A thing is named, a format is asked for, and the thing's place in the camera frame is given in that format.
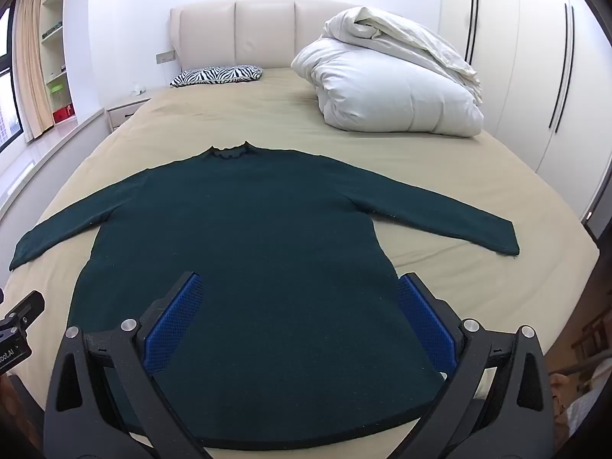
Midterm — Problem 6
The bed with beige sheet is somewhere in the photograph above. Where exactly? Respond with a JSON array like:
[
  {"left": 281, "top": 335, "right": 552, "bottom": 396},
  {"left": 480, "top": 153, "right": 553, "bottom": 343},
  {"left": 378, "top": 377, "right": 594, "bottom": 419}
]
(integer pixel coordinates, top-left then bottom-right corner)
[{"left": 0, "top": 67, "right": 601, "bottom": 459}]

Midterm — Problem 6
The zebra print pillow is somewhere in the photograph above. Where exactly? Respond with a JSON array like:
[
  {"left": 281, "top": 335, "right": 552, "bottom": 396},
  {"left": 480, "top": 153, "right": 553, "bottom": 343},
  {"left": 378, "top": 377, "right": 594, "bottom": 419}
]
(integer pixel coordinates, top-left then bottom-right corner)
[{"left": 170, "top": 64, "right": 265, "bottom": 88}]

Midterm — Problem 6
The brown wooden furniture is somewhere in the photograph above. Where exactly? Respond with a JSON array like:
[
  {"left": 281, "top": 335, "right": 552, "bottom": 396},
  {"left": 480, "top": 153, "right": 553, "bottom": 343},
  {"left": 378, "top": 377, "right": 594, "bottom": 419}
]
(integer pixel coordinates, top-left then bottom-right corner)
[{"left": 571, "top": 311, "right": 612, "bottom": 374}]

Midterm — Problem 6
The dark green sweater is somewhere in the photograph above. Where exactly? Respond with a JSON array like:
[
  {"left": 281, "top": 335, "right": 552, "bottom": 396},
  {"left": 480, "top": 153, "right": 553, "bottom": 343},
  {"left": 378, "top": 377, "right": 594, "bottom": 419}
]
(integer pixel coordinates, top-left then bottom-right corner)
[{"left": 10, "top": 141, "right": 520, "bottom": 441}]

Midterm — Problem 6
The white folded duvet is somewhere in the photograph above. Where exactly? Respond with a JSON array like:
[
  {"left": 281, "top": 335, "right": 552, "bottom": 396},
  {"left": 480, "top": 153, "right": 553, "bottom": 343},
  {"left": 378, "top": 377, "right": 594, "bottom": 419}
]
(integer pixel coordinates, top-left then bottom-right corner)
[{"left": 291, "top": 6, "right": 485, "bottom": 138}]

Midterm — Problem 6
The window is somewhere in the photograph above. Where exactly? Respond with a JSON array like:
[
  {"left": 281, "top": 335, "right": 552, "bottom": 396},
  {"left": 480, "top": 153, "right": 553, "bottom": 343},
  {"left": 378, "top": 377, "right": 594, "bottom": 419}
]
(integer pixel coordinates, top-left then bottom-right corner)
[{"left": 0, "top": 5, "right": 24, "bottom": 151}]

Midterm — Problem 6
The beige curtain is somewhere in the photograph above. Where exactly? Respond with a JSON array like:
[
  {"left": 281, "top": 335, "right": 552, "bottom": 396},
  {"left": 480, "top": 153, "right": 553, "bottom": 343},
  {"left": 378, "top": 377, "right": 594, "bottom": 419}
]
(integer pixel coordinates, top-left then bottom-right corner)
[{"left": 16, "top": 0, "right": 53, "bottom": 142}]

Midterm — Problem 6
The white nightstand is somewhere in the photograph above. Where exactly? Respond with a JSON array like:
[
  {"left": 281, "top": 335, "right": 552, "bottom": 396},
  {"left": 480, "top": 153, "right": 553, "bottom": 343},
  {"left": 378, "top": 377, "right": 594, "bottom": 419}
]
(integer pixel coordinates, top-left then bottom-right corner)
[{"left": 106, "top": 97, "right": 153, "bottom": 131}]

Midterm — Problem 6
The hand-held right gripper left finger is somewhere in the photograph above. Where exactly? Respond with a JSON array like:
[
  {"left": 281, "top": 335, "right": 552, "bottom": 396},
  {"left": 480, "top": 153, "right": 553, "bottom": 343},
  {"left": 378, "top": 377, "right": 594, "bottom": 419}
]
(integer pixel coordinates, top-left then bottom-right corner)
[{"left": 43, "top": 272, "right": 206, "bottom": 459}]

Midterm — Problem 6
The white wardrobe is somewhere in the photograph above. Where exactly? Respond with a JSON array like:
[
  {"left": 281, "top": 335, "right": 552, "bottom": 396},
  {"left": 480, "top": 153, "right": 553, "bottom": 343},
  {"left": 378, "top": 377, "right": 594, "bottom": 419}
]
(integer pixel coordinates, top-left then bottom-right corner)
[{"left": 440, "top": 0, "right": 612, "bottom": 230}]

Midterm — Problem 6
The cream padded headboard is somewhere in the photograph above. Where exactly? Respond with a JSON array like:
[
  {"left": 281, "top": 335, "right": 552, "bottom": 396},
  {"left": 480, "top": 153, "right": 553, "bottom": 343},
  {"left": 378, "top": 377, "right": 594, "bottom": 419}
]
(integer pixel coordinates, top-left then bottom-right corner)
[{"left": 169, "top": 0, "right": 364, "bottom": 88}]

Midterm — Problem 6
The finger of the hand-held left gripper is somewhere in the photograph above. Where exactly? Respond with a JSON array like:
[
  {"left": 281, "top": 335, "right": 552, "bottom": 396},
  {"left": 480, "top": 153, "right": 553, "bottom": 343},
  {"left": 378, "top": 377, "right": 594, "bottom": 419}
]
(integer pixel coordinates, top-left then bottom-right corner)
[{"left": 0, "top": 291, "right": 45, "bottom": 340}]

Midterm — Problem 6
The white wall shelf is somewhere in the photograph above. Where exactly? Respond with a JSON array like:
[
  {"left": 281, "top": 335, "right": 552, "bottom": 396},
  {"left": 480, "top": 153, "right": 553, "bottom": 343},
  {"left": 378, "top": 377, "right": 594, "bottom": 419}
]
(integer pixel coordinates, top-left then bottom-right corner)
[{"left": 38, "top": 0, "right": 77, "bottom": 127}]

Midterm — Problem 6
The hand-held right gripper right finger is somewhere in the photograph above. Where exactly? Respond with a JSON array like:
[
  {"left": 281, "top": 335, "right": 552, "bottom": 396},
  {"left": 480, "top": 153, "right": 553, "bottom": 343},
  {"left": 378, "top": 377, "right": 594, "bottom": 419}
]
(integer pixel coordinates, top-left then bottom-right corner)
[{"left": 396, "top": 272, "right": 558, "bottom": 459}]

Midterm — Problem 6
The white window ledge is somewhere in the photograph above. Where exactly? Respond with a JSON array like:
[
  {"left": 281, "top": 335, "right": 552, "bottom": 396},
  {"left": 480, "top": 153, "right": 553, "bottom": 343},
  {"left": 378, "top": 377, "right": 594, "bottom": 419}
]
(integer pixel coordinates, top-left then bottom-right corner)
[{"left": 0, "top": 107, "right": 107, "bottom": 221}]

